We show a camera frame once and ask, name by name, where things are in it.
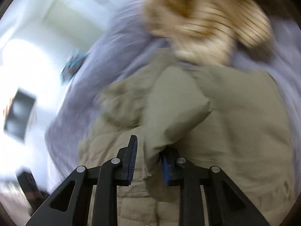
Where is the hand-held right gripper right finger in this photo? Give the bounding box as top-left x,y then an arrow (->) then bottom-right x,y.
160,146 -> 271,226

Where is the beige striped fleece garment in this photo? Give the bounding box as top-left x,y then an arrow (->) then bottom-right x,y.
142,0 -> 274,67

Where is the dark framed screen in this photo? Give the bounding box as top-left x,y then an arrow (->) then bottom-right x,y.
3,88 -> 38,144

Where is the dark furniture piece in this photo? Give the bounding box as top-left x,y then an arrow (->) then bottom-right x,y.
15,169 -> 50,217

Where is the khaki puffer jacket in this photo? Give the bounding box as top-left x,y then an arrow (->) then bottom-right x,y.
78,49 -> 297,226

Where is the teal patterned cloth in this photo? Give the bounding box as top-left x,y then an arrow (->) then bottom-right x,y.
60,49 -> 89,85

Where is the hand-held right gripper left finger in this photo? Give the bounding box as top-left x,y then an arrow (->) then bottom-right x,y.
25,135 -> 138,226

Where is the purple embossed blanket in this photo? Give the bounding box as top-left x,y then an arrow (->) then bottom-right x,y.
45,0 -> 301,193

